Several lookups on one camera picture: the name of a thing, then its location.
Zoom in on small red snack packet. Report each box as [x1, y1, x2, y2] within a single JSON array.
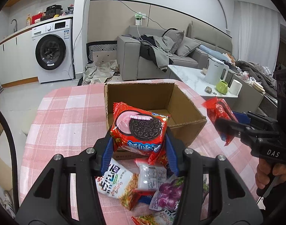
[[201, 97, 238, 146]]

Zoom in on white red noodle snack pack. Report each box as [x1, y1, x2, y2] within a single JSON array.
[[95, 158, 138, 210]]

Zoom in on red chips bag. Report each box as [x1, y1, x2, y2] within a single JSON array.
[[135, 158, 167, 191]]

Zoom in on red Oreo snack pack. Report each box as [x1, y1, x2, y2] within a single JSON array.
[[110, 102, 170, 165]]

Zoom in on person's right hand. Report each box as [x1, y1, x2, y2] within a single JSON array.
[[255, 158, 286, 189]]

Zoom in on white paper roll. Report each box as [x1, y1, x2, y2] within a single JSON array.
[[228, 79, 243, 95]]

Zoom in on green cup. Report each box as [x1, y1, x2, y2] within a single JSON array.
[[216, 80, 228, 95]]

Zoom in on small metal tea strainer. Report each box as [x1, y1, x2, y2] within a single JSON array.
[[204, 86, 217, 95]]

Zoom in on brown SF cardboard box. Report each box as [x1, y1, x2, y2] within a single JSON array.
[[105, 82, 206, 160]]

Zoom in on purple grape candy bag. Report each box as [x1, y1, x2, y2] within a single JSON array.
[[149, 174, 185, 211]]

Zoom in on orange crispy noodle snack bag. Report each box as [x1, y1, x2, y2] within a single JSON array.
[[131, 209, 176, 225]]

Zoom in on white electric kettle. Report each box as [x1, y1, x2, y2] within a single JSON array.
[[204, 58, 229, 85]]

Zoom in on white marble coffee table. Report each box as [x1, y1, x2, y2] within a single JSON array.
[[168, 65, 238, 99]]

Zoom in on pink plaid tablecloth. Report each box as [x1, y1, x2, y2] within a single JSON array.
[[18, 79, 261, 225]]

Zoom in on grey sofa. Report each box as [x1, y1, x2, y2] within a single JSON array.
[[117, 21, 232, 81]]

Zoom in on grey cushion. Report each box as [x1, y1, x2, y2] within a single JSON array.
[[176, 37, 201, 57]]

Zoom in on dark clothes on sofa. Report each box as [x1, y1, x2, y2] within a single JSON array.
[[139, 34, 175, 72]]

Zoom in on white kitchen cabinet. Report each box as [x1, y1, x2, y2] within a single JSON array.
[[0, 30, 38, 86]]

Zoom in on black patterned pet fence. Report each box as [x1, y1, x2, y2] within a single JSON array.
[[86, 41, 117, 63]]

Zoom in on white washing machine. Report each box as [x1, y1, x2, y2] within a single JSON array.
[[32, 18, 75, 83]]

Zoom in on black cooker on counter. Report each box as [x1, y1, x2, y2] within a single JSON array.
[[40, 5, 63, 21]]

